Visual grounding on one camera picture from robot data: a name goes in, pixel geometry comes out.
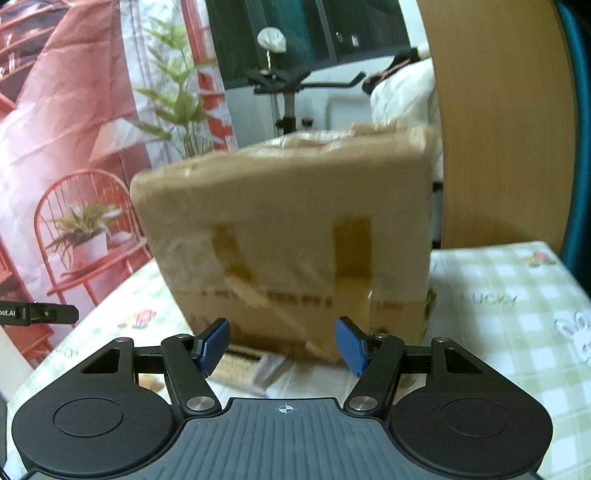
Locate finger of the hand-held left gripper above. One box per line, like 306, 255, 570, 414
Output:
18, 302, 80, 326

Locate wooden board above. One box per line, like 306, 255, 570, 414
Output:
416, 0, 583, 259

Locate white plastic bag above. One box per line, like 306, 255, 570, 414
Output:
257, 27, 288, 55

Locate clear cracker packet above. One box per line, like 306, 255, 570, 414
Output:
217, 353, 289, 395

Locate wall poster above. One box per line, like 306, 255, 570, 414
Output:
0, 0, 241, 370

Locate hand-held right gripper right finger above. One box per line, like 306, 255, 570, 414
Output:
335, 316, 499, 413

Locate green checked tablecloth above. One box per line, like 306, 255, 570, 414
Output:
9, 240, 591, 480

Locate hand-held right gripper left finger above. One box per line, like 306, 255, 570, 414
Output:
79, 318, 230, 413

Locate black exercise bike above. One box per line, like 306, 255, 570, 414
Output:
245, 68, 370, 139

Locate brown cardboard box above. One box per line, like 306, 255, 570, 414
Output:
130, 124, 439, 361

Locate dark window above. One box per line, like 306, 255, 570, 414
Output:
205, 0, 419, 88

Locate clear plastic bag liner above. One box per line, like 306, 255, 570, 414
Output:
265, 124, 411, 153

